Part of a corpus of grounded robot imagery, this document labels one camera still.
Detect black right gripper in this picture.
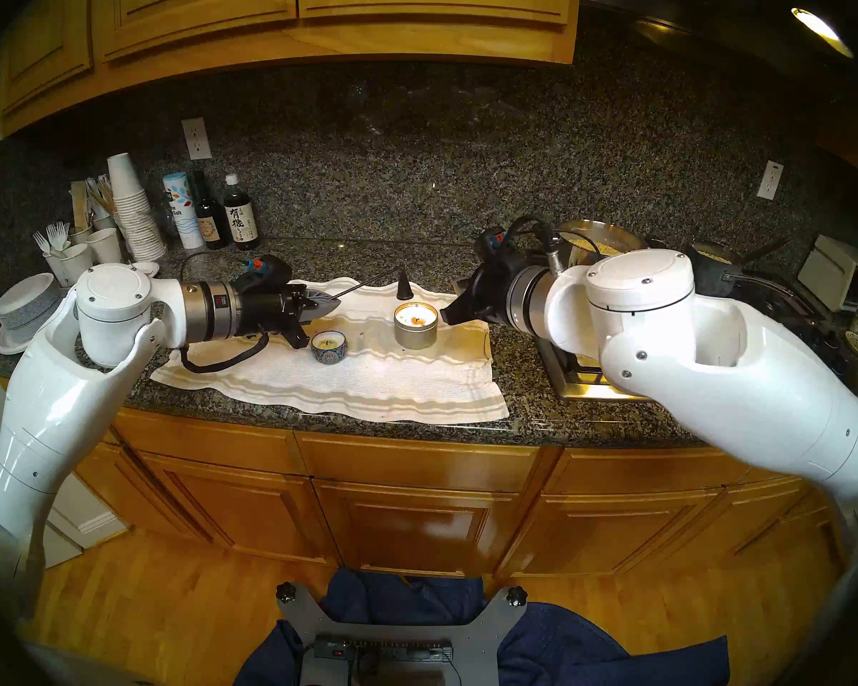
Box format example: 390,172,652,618
440,256,533,327

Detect black long-handled candle snuffer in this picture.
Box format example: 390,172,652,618
329,267,415,301

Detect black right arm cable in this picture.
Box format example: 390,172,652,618
504,215,567,277

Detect white salt canister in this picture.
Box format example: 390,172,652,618
162,173,205,250

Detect white outlet near bottles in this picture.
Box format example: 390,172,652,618
182,117,212,161

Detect tall stack paper cups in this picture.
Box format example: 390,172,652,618
106,153,167,262

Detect dark blue cloth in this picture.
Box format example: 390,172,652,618
232,567,730,686

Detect white door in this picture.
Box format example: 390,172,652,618
14,470,129,571

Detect silver tin candle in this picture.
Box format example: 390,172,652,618
393,302,440,349

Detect wooden upper cabinets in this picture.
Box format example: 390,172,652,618
0,0,581,131

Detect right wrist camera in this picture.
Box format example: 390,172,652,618
475,227,516,260

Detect range hood light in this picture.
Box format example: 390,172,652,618
792,7,855,60

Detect blue patterned bowl candle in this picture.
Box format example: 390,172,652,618
311,330,347,364

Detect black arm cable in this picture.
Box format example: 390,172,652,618
179,252,269,373
504,215,567,277

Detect wooden cabinets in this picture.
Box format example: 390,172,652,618
46,399,841,582
0,0,581,131

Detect white beige striped towel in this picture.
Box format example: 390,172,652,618
150,277,510,426

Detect dark bottle tan label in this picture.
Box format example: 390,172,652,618
192,169,231,250

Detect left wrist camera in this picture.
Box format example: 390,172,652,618
232,254,292,292

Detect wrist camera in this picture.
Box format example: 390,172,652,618
232,254,292,292
475,227,516,260

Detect stack of grey paper bowls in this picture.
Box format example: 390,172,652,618
0,272,65,329

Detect paper wrapped chopsticks bundle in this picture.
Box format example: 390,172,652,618
88,174,119,217

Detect stainless steel pot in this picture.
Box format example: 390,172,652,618
554,220,648,267

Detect soy sauce bottle white label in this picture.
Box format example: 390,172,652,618
223,174,261,252

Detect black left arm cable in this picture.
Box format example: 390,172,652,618
179,252,269,373

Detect white box appliance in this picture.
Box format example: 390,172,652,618
797,234,858,312

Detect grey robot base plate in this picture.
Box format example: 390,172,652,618
275,583,528,686

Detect wooden lower cabinets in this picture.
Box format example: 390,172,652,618
46,399,841,582

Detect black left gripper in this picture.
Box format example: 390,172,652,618
236,288,342,349

